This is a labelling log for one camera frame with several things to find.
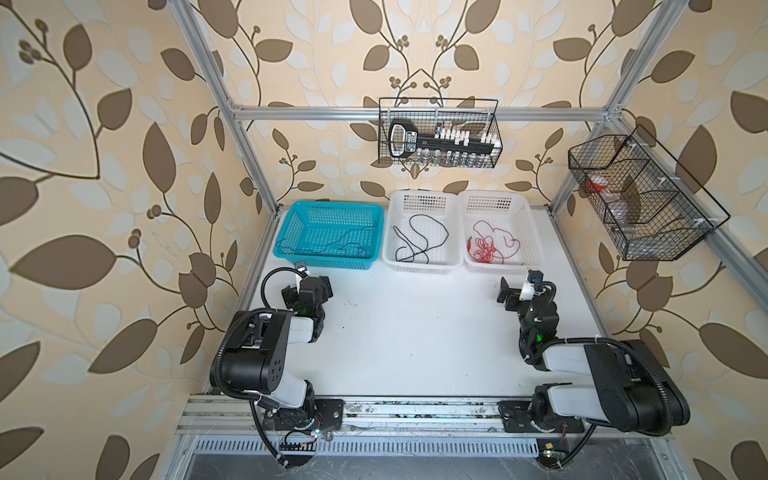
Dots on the white plastic basket left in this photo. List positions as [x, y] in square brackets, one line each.
[422, 233]

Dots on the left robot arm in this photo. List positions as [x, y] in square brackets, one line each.
[251, 361]

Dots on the black wire basket right wall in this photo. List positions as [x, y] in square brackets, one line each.
[656, 207]

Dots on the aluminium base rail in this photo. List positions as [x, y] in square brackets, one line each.
[411, 416]

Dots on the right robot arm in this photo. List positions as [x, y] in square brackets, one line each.
[627, 389]

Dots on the white plastic basket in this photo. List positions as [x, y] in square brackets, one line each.
[422, 233]
[499, 233]

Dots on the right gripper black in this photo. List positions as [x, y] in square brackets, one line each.
[513, 296]

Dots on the white plastic basket right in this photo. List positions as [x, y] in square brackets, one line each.
[499, 233]

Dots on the red capped container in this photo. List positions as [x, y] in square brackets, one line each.
[596, 183]

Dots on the black tool with vials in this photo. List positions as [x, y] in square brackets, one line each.
[404, 139]

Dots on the teal plastic basket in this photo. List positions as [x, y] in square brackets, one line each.
[331, 234]

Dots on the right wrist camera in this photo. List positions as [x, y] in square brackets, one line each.
[532, 286]

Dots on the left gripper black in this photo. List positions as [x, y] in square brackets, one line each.
[289, 297]

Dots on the black wire basket back wall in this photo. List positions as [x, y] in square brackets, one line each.
[473, 114]

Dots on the black wire basket wall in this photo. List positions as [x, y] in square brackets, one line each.
[656, 207]
[473, 114]

